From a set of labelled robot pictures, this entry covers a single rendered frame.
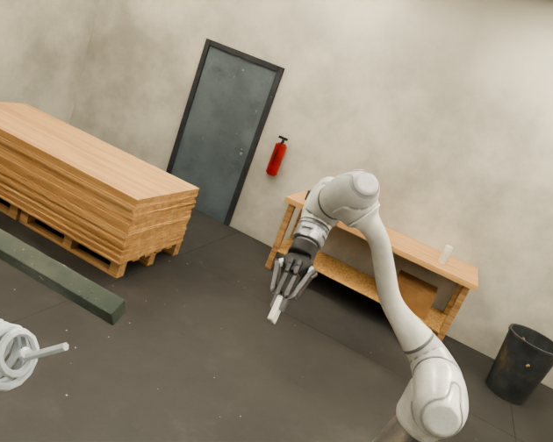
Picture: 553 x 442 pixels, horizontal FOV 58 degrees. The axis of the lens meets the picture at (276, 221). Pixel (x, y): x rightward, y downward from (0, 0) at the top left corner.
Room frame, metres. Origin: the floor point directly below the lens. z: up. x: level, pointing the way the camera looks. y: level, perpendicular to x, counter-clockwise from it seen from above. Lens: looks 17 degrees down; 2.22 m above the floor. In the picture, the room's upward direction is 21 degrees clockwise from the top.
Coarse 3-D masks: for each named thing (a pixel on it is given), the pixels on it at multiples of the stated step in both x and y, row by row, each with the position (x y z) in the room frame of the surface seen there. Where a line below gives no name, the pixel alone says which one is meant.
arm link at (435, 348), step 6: (432, 342) 1.29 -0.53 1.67; (438, 342) 1.30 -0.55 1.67; (426, 348) 1.27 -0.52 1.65; (432, 348) 1.28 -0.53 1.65; (438, 348) 1.28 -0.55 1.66; (444, 348) 1.30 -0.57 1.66; (408, 354) 1.29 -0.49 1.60; (414, 354) 1.28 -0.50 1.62; (420, 354) 1.27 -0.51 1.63; (426, 354) 1.26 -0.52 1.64; (432, 354) 1.25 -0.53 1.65; (438, 354) 1.25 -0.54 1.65; (444, 354) 1.26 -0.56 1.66; (450, 354) 1.31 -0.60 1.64; (414, 360) 1.27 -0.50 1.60; (420, 360) 1.25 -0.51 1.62; (450, 360) 1.24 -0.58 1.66; (414, 366) 1.25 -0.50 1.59; (456, 366) 1.23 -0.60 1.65
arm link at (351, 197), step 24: (336, 192) 1.22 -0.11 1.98; (360, 192) 1.19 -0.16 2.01; (336, 216) 1.25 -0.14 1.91; (360, 216) 1.22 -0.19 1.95; (384, 240) 1.24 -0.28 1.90; (384, 264) 1.26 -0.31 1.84; (384, 288) 1.28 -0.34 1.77; (384, 312) 1.32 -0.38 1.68; (408, 312) 1.32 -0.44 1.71; (408, 336) 1.29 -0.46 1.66; (432, 336) 1.30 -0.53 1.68
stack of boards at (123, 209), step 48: (0, 144) 4.38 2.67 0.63; (48, 144) 4.46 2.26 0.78; (96, 144) 5.05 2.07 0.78; (0, 192) 4.35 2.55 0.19; (48, 192) 4.18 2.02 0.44; (96, 192) 4.04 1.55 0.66; (144, 192) 4.16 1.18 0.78; (192, 192) 4.79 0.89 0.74; (96, 240) 4.02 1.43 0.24; (144, 240) 4.20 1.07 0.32
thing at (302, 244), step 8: (296, 240) 1.28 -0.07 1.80; (304, 240) 1.28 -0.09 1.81; (296, 248) 1.26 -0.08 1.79; (304, 248) 1.26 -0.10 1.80; (312, 248) 1.27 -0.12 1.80; (288, 256) 1.28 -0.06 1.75; (296, 256) 1.27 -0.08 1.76; (304, 256) 1.27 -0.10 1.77; (312, 256) 1.27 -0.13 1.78; (296, 264) 1.26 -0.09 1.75; (304, 264) 1.25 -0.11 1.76; (312, 264) 1.26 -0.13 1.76; (304, 272) 1.25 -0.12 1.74
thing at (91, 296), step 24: (0, 240) 0.43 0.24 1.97; (24, 264) 0.42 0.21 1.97; (48, 264) 0.42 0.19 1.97; (72, 288) 0.40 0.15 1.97; (96, 288) 0.41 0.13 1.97; (96, 312) 0.40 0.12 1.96; (120, 312) 0.40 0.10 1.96; (0, 336) 0.43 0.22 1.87; (24, 336) 0.41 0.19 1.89; (0, 360) 0.38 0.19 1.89; (24, 360) 0.39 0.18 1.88; (0, 384) 0.38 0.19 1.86
